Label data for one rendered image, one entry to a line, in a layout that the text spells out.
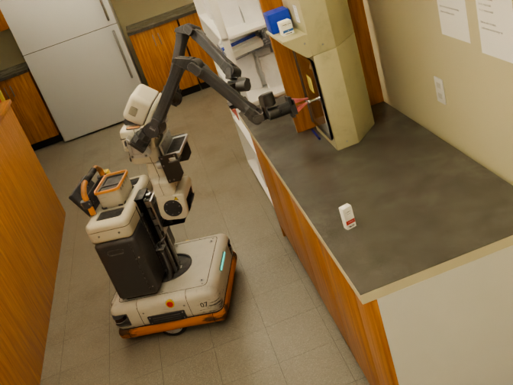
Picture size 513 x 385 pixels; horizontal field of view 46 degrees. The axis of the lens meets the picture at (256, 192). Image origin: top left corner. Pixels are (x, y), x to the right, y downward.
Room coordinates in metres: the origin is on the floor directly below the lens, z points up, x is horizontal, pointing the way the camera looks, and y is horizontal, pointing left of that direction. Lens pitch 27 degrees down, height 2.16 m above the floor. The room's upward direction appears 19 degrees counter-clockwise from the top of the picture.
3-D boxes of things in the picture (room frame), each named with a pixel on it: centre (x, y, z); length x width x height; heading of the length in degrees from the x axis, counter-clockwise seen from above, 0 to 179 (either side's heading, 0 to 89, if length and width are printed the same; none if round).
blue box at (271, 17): (2.82, -0.35, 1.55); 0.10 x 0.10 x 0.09; 4
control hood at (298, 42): (2.74, -0.36, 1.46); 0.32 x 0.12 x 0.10; 4
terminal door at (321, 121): (2.74, -0.40, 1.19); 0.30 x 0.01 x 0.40; 4
